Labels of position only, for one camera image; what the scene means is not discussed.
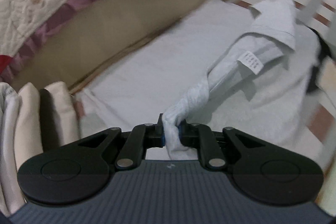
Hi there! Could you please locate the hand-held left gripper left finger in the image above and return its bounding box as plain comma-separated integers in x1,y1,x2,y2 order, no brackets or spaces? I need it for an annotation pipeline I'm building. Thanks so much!
77,114,166,170

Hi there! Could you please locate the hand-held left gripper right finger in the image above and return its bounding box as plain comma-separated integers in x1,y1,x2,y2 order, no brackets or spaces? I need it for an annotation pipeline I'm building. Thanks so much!
178,119,264,170

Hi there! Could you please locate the light grey garment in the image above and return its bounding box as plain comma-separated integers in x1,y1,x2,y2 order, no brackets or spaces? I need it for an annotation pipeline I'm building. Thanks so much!
79,0,324,161

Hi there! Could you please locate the stack of folded cream towels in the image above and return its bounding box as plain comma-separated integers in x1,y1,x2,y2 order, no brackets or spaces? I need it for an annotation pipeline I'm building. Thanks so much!
44,81,81,147

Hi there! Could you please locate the beige bed base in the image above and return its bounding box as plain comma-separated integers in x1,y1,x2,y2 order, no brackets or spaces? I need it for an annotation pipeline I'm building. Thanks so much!
0,0,279,94

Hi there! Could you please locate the checked cartoon dog rug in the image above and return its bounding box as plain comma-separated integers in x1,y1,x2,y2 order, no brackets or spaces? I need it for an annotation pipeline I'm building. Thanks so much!
70,0,336,209

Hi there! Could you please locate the pale grey folded garment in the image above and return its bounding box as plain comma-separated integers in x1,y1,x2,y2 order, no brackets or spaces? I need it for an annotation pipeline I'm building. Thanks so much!
0,82,21,215

